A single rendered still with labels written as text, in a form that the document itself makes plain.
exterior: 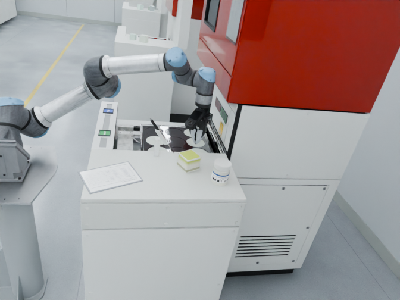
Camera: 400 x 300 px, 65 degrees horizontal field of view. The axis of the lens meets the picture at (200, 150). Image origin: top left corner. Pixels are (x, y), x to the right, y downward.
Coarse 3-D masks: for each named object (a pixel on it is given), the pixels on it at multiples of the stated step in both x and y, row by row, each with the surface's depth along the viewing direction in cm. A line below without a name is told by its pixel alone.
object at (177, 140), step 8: (144, 128) 177; (152, 128) 179; (160, 128) 180; (168, 128) 182; (176, 128) 183; (184, 128) 185; (144, 136) 169; (168, 136) 173; (176, 136) 175; (184, 136) 176; (144, 144) 162; (168, 144) 166; (176, 144) 167; (184, 144) 169; (208, 152) 165
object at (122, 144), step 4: (120, 140) 166; (124, 140) 166; (128, 140) 167; (132, 140) 167; (120, 144) 163; (124, 144) 163; (128, 144) 164; (132, 144) 164; (120, 148) 159; (124, 148) 160; (128, 148) 160; (132, 148) 161
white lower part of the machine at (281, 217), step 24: (264, 192) 171; (288, 192) 174; (312, 192) 177; (264, 216) 180; (288, 216) 184; (312, 216) 188; (240, 240) 189; (264, 240) 191; (288, 240) 195; (312, 240) 200; (240, 264) 199; (264, 264) 204; (288, 264) 208
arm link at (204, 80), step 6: (198, 72) 136; (204, 72) 133; (210, 72) 133; (198, 78) 136; (204, 78) 134; (210, 78) 134; (198, 84) 137; (204, 84) 135; (210, 84) 136; (198, 90) 138; (204, 90) 137; (210, 90) 138
